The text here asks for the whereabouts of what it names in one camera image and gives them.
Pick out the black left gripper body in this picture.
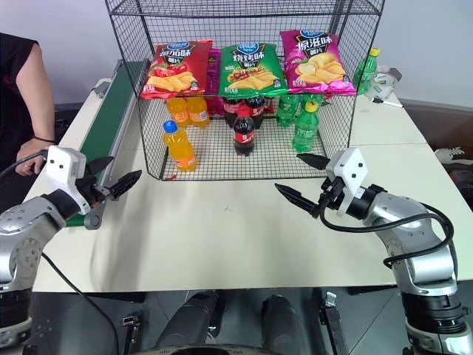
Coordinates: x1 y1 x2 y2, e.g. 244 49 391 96
75 173 112 204

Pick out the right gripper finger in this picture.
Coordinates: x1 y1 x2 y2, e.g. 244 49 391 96
296 153 331 171
273 183 321 217

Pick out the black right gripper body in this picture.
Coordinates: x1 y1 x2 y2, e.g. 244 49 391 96
311 176 347 220

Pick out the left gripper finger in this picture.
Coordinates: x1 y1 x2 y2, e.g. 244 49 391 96
106 169 143 202
86 155 115 177

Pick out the green conveyor belt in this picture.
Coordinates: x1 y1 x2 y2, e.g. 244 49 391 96
66 58 149 231

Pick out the person's left hand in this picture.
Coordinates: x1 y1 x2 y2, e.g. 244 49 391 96
16 139 51 177

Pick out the green soda bottle yellow cap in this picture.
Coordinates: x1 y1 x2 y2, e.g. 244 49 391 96
292 101 321 154
352 47 381 97

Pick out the orange soda bottle blue cap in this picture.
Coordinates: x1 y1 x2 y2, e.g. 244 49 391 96
163 120 198 173

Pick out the cola bottle red cap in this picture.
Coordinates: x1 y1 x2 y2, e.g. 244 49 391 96
232 106 257 157

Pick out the white marker pen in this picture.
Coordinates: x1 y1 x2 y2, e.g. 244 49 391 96
372 96 405 109

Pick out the magenta potato chips bag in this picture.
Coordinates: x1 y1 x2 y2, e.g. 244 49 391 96
279 29 358 97

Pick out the green potato chips bag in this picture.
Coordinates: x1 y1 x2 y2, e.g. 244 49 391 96
218 42 289 98

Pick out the person in dark shirt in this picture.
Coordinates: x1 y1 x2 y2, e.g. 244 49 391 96
0 32 56 210

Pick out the red potato chips bag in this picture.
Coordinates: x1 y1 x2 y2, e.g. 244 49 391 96
139 38 214 101

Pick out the white fishbone shaped object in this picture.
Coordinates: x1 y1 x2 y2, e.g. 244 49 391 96
433 146 473 166

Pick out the purple snack bag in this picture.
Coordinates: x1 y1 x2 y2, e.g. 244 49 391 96
204 47 227 116

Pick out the small black metal connector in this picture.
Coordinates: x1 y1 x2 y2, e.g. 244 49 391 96
120 313 143 336

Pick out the dark rounded shape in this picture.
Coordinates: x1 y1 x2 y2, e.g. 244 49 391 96
154 289 227 349

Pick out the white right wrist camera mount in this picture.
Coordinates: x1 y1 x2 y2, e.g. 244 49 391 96
324 147 370 217

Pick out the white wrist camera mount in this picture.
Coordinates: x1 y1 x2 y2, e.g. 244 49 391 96
44 145 92 216
324 147 370 217

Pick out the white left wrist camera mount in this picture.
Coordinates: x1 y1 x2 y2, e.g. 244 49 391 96
44 145 92 216

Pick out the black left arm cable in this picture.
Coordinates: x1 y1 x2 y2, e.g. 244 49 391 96
0 149 49 180

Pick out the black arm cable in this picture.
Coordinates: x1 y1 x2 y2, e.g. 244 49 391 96
0 149 49 180
319 192 456 269

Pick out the black wire mesh shelf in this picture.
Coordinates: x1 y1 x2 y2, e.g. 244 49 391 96
104 0 387 183

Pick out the thin black cable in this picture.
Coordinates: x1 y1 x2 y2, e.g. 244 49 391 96
39 251 120 355

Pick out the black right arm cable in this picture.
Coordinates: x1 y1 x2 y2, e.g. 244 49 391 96
319 192 456 269

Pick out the black metal table bracket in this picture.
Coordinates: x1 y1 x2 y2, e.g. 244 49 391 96
320 291 350 355

